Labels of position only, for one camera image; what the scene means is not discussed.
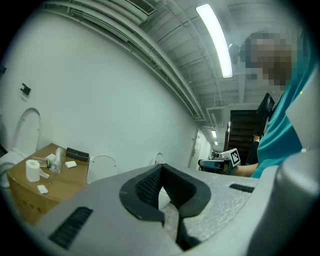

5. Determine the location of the ceiling vent grille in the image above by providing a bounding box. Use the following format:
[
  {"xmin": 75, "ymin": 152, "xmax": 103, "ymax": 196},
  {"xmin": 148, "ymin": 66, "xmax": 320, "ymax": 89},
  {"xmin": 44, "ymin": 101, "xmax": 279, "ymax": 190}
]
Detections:
[{"xmin": 124, "ymin": 0, "xmax": 157, "ymax": 16}]

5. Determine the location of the black chest-worn device box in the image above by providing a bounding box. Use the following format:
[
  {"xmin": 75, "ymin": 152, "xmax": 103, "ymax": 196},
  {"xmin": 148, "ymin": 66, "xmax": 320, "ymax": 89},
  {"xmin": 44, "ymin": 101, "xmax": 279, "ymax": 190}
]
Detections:
[{"xmin": 256, "ymin": 92, "xmax": 276, "ymax": 118}]

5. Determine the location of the clear tube green cap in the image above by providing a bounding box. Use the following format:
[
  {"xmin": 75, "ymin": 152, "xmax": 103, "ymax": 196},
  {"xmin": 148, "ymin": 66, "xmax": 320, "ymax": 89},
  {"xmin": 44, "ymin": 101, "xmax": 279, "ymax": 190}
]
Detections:
[{"xmin": 32, "ymin": 155, "xmax": 54, "ymax": 169}]

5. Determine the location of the person's head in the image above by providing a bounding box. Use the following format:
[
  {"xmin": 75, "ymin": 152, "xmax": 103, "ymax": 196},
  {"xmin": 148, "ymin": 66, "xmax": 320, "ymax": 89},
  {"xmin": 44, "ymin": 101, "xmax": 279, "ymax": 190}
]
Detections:
[{"xmin": 239, "ymin": 32, "xmax": 301, "ymax": 87}]

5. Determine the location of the person's teal shirt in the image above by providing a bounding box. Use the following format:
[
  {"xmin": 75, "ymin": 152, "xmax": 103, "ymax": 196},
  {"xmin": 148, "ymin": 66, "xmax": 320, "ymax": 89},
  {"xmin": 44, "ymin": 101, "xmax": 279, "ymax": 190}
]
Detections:
[{"xmin": 251, "ymin": 63, "xmax": 320, "ymax": 179}]

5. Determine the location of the white toilet lid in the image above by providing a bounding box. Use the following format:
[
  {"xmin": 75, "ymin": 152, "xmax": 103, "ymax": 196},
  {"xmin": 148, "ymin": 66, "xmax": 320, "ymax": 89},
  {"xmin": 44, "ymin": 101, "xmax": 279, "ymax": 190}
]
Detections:
[{"xmin": 87, "ymin": 154, "xmax": 119, "ymax": 185}]

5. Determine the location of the large brown cardboard box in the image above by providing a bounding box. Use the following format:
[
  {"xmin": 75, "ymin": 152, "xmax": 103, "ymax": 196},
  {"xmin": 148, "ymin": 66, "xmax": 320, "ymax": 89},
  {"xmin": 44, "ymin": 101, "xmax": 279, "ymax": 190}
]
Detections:
[{"xmin": 6, "ymin": 142, "xmax": 91, "ymax": 226}]

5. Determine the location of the white toilet paper roll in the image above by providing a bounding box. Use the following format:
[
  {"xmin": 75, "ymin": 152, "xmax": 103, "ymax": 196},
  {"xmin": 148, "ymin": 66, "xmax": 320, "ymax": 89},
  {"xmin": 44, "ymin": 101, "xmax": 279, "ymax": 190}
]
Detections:
[{"xmin": 25, "ymin": 159, "xmax": 50, "ymax": 183}]

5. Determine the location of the dark wooden staircase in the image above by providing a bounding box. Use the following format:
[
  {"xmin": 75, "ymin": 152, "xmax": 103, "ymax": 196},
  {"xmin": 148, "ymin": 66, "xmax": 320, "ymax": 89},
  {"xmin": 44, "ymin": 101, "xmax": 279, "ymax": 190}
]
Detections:
[{"xmin": 224, "ymin": 109, "xmax": 266, "ymax": 166}]

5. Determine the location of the white ceiling pipe run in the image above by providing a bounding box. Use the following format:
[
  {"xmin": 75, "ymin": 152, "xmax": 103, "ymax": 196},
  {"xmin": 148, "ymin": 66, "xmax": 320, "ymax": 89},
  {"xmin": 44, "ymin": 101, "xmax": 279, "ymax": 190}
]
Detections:
[{"xmin": 42, "ymin": 2, "xmax": 207, "ymax": 121}]

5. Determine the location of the white plastic drain pipe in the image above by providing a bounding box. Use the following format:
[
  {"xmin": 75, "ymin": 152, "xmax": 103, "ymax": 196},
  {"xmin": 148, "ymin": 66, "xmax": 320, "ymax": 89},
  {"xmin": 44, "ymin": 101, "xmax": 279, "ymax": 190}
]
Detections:
[{"xmin": 49, "ymin": 147, "xmax": 65, "ymax": 175}]

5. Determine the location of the white door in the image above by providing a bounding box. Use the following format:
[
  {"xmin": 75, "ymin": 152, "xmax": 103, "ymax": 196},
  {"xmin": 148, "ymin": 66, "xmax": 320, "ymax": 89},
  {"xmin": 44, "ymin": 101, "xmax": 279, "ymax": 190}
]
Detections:
[{"xmin": 187, "ymin": 128, "xmax": 203, "ymax": 169}]

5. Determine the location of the white elongated toilet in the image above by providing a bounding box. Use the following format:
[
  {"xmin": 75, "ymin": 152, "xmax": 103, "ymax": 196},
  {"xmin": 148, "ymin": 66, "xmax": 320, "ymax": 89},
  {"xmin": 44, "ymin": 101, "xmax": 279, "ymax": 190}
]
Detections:
[{"xmin": 0, "ymin": 107, "xmax": 42, "ymax": 192}]

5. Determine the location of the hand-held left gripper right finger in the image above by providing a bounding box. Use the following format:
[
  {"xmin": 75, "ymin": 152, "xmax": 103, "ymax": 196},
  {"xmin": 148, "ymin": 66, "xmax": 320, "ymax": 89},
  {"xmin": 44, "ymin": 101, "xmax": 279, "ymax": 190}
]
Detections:
[{"xmin": 162, "ymin": 163, "xmax": 260, "ymax": 252}]

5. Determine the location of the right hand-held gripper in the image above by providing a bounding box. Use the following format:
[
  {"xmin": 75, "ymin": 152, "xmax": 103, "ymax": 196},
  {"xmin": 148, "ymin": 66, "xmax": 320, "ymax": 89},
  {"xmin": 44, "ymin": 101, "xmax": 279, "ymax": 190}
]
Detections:
[{"xmin": 197, "ymin": 147, "xmax": 241, "ymax": 176}]

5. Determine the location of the dark grey paper holder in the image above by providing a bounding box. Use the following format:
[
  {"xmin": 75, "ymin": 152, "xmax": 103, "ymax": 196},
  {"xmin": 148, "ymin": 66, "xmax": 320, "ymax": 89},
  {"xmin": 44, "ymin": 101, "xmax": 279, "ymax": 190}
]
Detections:
[{"xmin": 65, "ymin": 147, "xmax": 90, "ymax": 162}]

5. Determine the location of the black wall bracket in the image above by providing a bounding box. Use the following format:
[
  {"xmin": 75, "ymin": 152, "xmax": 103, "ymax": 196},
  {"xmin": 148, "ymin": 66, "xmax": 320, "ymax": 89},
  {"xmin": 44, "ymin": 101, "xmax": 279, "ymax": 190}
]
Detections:
[{"xmin": 20, "ymin": 82, "xmax": 32, "ymax": 96}]

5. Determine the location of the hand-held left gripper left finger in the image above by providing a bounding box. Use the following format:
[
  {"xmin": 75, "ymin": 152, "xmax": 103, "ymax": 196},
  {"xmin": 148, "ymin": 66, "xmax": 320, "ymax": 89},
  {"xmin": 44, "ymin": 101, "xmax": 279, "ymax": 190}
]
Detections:
[{"xmin": 34, "ymin": 163, "xmax": 185, "ymax": 256}]

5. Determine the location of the person's right forearm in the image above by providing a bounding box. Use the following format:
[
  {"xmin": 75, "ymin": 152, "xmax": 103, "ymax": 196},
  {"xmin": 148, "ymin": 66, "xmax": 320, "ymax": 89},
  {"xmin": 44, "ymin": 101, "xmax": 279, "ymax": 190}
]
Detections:
[{"xmin": 234, "ymin": 162, "xmax": 260, "ymax": 178}]

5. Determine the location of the long ceiling light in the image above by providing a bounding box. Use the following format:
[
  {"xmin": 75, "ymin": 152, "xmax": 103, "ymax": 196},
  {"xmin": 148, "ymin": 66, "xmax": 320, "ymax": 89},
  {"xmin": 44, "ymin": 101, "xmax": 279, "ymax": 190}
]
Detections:
[{"xmin": 195, "ymin": 3, "xmax": 234, "ymax": 79}]

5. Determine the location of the white smart toilet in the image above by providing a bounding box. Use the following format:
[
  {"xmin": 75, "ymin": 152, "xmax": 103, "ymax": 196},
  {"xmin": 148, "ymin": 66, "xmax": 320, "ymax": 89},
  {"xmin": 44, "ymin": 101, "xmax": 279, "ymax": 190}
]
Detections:
[{"xmin": 152, "ymin": 151, "xmax": 165, "ymax": 166}]

